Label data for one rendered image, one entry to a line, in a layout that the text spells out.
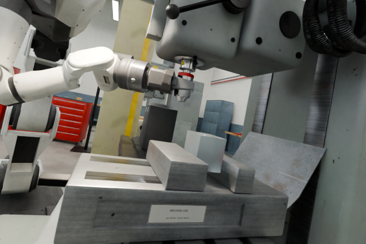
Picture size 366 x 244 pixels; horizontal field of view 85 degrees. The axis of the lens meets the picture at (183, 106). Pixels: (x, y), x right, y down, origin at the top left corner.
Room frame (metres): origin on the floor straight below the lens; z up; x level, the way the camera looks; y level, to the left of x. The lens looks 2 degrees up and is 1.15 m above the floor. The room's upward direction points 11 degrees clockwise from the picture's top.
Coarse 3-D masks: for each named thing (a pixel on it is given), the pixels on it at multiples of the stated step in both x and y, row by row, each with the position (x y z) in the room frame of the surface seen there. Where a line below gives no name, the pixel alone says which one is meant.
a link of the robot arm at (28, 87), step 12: (24, 72) 0.49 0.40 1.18; (36, 72) 0.49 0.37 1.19; (48, 72) 0.50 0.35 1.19; (60, 72) 0.50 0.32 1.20; (0, 84) 0.46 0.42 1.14; (12, 84) 0.47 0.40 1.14; (24, 84) 0.47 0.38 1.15; (36, 84) 0.48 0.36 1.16; (48, 84) 0.49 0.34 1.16; (60, 84) 0.51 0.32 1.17; (0, 96) 0.46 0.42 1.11; (12, 96) 0.48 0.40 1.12; (24, 96) 0.48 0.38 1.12; (36, 96) 0.50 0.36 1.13
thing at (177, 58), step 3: (180, 54) 0.53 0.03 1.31; (183, 54) 0.52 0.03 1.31; (174, 57) 0.55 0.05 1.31; (177, 57) 0.54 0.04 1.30; (180, 57) 0.53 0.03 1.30; (183, 57) 0.53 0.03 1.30; (186, 57) 0.52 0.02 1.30; (189, 57) 0.52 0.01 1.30; (192, 57) 0.52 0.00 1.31; (177, 60) 0.57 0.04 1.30; (198, 60) 0.53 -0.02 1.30; (201, 60) 0.53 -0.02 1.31; (198, 63) 0.55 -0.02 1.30; (201, 63) 0.55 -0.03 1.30
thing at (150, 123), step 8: (152, 104) 0.96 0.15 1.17; (160, 104) 0.85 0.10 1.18; (152, 112) 0.83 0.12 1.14; (160, 112) 0.84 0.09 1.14; (168, 112) 0.84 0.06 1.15; (176, 112) 0.85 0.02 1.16; (144, 120) 0.94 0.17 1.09; (152, 120) 0.83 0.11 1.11; (160, 120) 0.84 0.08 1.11; (168, 120) 0.85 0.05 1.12; (144, 128) 0.87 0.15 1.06; (152, 128) 0.83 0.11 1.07; (160, 128) 0.84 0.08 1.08; (168, 128) 0.85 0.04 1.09; (144, 136) 0.82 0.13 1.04; (152, 136) 0.83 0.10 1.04; (160, 136) 0.84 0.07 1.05; (168, 136) 0.85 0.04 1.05; (144, 144) 0.83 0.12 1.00
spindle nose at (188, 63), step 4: (180, 60) 0.56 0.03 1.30; (184, 60) 0.54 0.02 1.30; (188, 60) 0.54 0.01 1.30; (192, 60) 0.54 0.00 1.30; (180, 64) 0.55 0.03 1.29; (184, 64) 0.54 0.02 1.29; (188, 64) 0.54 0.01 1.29; (196, 64) 0.55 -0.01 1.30; (180, 68) 0.55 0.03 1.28; (184, 68) 0.54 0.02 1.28; (188, 68) 0.54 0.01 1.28; (192, 68) 0.54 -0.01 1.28
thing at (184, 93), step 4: (180, 76) 0.54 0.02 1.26; (184, 76) 0.54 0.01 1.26; (188, 80) 0.54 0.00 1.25; (192, 80) 0.55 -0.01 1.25; (176, 92) 0.54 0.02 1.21; (180, 92) 0.54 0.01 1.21; (184, 92) 0.54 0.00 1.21; (188, 92) 0.54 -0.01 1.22; (184, 96) 0.54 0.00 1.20; (188, 96) 0.55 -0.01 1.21
